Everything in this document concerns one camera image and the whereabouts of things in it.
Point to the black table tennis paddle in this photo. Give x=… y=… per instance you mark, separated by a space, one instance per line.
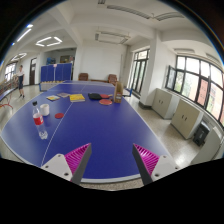
x=94 y=96

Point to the blue ball bin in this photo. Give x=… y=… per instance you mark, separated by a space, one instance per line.
x=50 y=85

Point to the black-framed glass door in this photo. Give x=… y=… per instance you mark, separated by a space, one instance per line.
x=139 y=71

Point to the dark brown door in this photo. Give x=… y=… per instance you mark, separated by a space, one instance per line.
x=32 y=71

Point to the black waste bin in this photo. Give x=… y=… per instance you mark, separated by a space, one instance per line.
x=201 y=134

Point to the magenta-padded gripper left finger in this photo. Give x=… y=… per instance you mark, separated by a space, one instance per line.
x=56 y=165

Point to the long ceiling air conditioner unit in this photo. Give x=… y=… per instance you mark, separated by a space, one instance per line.
x=146 y=14

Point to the cream two-door cabinet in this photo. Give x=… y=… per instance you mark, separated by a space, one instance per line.
x=186 y=118
x=165 y=103

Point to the red table tennis paddle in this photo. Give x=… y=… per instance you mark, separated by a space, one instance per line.
x=105 y=96
x=105 y=102

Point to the yellow and blue booklet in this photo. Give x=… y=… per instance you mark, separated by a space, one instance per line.
x=53 y=98

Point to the blue partition panels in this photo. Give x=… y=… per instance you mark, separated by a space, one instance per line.
x=56 y=72

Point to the brown cardboard box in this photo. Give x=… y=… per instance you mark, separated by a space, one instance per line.
x=118 y=93

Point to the grey booklet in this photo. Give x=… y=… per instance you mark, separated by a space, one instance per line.
x=63 y=95

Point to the person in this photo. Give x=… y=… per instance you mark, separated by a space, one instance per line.
x=20 y=80

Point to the white cup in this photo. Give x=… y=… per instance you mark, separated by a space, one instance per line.
x=44 y=110

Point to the ceiling light group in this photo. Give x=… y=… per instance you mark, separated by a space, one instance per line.
x=45 y=40

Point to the yellow book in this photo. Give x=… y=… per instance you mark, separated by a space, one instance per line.
x=77 y=98

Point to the brown armchair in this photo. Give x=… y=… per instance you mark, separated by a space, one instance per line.
x=83 y=76
x=112 y=79

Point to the blue red-legged tennis table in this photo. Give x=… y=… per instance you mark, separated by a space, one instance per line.
x=6 y=95

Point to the black-framed window row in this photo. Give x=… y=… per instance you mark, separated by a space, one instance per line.
x=195 y=83

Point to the clear bottle with red label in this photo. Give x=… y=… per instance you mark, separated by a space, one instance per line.
x=39 y=120

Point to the flat round red coaster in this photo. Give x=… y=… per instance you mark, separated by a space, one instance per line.
x=59 y=115

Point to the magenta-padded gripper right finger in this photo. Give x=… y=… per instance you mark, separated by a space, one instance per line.
x=163 y=165

